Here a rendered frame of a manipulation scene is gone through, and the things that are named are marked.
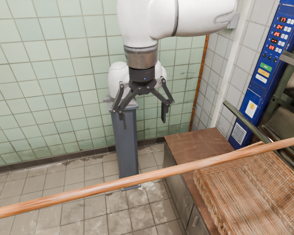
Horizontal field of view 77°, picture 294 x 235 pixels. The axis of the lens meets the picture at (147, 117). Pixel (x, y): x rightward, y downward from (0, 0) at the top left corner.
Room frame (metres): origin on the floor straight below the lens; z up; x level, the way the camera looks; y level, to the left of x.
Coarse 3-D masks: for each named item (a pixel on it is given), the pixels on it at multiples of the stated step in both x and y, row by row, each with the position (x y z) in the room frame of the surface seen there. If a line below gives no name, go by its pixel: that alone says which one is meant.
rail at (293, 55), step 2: (284, 50) 0.90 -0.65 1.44; (286, 50) 0.89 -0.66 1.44; (282, 52) 0.90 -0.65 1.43; (284, 52) 0.89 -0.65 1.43; (286, 52) 0.88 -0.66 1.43; (288, 52) 0.87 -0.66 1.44; (290, 52) 0.87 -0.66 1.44; (284, 54) 0.89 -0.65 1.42; (286, 54) 0.88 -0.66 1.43; (288, 54) 0.87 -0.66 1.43; (290, 54) 0.86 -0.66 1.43; (292, 54) 0.85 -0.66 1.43; (288, 56) 0.86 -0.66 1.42; (290, 56) 0.85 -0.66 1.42; (292, 56) 0.84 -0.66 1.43
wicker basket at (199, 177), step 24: (264, 144) 0.86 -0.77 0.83; (216, 168) 0.81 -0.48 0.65; (240, 168) 0.86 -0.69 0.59; (288, 168) 0.67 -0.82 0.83; (216, 192) 0.67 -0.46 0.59; (240, 192) 0.67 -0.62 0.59; (264, 192) 0.66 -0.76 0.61; (288, 192) 0.58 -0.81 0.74; (216, 216) 0.49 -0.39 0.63; (240, 216) 0.51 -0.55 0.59; (264, 216) 0.51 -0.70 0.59; (288, 216) 0.49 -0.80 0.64
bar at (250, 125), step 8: (224, 104) 0.85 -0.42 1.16; (232, 112) 0.78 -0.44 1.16; (240, 112) 0.75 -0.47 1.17; (240, 120) 0.72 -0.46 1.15; (248, 120) 0.69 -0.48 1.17; (248, 128) 0.66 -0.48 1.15; (256, 128) 0.63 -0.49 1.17; (264, 136) 0.58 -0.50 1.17; (280, 152) 0.49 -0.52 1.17; (288, 160) 0.45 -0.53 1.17
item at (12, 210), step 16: (272, 144) 0.50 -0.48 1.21; (288, 144) 0.51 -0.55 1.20; (208, 160) 0.43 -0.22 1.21; (224, 160) 0.43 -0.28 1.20; (144, 176) 0.36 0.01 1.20; (160, 176) 0.37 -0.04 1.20; (64, 192) 0.31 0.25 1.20; (80, 192) 0.31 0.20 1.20; (96, 192) 0.31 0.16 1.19; (0, 208) 0.26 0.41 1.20; (16, 208) 0.26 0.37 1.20; (32, 208) 0.26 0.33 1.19
